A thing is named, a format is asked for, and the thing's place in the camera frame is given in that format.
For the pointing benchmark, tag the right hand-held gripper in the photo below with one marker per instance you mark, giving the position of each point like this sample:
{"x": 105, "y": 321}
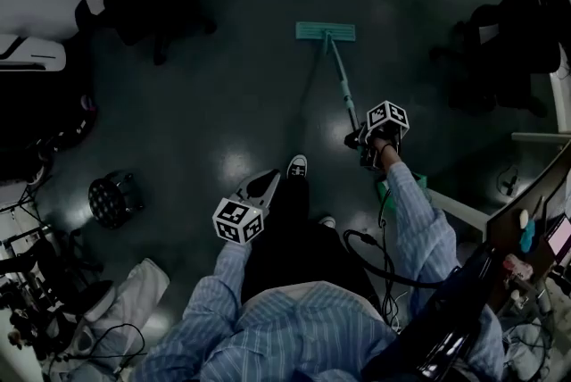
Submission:
{"x": 387, "y": 117}

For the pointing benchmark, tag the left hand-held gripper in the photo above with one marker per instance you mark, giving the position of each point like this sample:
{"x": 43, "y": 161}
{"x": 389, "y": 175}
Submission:
{"x": 236, "y": 221}

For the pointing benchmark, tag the teal mop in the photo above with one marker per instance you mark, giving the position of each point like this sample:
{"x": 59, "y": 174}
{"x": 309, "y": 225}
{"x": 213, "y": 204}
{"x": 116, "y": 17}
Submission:
{"x": 323, "y": 32}

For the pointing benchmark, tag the person's left forearm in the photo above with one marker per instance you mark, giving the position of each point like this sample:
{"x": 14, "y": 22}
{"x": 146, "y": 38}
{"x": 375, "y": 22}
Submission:
{"x": 223, "y": 282}

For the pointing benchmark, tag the person's right forearm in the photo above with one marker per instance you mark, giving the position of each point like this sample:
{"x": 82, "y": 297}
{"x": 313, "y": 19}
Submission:
{"x": 415, "y": 215}

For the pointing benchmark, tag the person's left black shoe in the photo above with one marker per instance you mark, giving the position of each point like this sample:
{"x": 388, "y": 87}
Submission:
{"x": 297, "y": 168}

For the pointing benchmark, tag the person's black trousers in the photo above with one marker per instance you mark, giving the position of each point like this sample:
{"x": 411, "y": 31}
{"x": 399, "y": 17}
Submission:
{"x": 285, "y": 246}

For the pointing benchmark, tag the green bag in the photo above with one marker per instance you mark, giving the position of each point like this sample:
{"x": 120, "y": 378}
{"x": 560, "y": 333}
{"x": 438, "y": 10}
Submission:
{"x": 421, "y": 181}

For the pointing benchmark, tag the person's striped blue shirt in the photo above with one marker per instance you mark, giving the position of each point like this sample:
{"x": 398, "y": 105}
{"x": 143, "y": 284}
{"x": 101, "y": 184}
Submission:
{"x": 303, "y": 335}

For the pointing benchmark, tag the black round stool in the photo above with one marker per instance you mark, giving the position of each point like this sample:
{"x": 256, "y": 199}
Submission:
{"x": 109, "y": 201}

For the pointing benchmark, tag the dark brown desk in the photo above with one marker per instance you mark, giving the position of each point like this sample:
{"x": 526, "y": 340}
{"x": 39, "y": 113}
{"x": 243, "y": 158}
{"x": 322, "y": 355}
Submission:
{"x": 504, "y": 233}

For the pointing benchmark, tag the white garment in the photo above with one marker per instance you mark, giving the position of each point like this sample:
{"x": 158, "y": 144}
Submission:
{"x": 129, "y": 300}

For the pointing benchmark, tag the blue duster brush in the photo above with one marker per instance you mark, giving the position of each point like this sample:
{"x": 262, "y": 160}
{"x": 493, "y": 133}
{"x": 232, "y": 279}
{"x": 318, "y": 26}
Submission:
{"x": 528, "y": 237}

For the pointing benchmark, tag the black glossy device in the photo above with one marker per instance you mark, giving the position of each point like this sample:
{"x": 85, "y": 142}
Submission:
{"x": 446, "y": 318}

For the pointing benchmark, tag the pink packet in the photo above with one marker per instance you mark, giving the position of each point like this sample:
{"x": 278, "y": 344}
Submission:
{"x": 517, "y": 266}

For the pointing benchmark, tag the white curved desk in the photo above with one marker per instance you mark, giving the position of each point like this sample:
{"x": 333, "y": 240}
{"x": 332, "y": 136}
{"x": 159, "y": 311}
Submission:
{"x": 561, "y": 103}

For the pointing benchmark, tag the laptop with pink screen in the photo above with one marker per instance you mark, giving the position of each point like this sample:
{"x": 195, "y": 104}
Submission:
{"x": 561, "y": 235}

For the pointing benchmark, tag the black equipment pile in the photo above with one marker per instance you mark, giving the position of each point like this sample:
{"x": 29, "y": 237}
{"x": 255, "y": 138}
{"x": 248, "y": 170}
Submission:
{"x": 35, "y": 126}

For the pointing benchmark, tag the black metal stand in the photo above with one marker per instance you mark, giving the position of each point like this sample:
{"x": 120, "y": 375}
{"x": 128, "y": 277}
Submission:
{"x": 40, "y": 268}

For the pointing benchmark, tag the white machine housing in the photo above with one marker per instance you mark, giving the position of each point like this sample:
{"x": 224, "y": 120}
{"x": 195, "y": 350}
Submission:
{"x": 31, "y": 52}

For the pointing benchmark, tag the white table frame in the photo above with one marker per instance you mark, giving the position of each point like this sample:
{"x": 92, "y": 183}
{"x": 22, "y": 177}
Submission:
{"x": 459, "y": 208}

